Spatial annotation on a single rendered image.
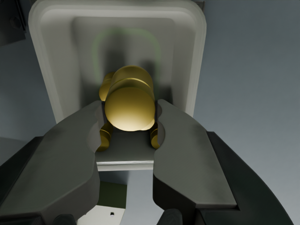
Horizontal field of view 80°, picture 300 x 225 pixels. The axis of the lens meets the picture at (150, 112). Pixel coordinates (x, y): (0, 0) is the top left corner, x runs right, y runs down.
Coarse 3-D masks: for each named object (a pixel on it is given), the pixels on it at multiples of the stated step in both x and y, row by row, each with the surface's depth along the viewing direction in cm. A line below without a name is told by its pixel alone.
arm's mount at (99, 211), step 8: (104, 184) 41; (112, 184) 42; (120, 184) 42; (104, 192) 39; (112, 192) 40; (120, 192) 40; (104, 200) 38; (112, 200) 38; (120, 200) 39; (96, 208) 37; (104, 208) 37; (112, 208) 37; (120, 208) 38; (88, 216) 38; (96, 216) 38; (104, 216) 38; (112, 216) 38; (120, 216) 39; (80, 224) 39; (88, 224) 39; (96, 224) 39; (104, 224) 39; (112, 224) 40
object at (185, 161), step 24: (168, 120) 10; (192, 120) 10; (168, 144) 8; (192, 144) 8; (168, 168) 7; (192, 168) 7; (216, 168) 7; (168, 192) 6; (192, 192) 6; (216, 192) 6; (192, 216) 6
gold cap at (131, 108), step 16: (112, 80) 14; (128, 80) 12; (144, 80) 13; (112, 96) 11; (128, 96) 11; (144, 96) 11; (112, 112) 12; (128, 112) 12; (144, 112) 12; (128, 128) 12
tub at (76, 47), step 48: (48, 0) 16; (96, 0) 16; (144, 0) 16; (48, 48) 19; (96, 48) 25; (144, 48) 25; (192, 48) 19; (96, 96) 29; (192, 96) 22; (144, 144) 30
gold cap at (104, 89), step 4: (112, 72) 26; (108, 76) 25; (112, 76) 25; (104, 80) 25; (108, 80) 24; (104, 84) 23; (108, 84) 23; (100, 88) 23; (104, 88) 23; (108, 88) 23; (100, 92) 24; (104, 92) 24; (100, 96) 24; (104, 96) 24; (104, 100) 24
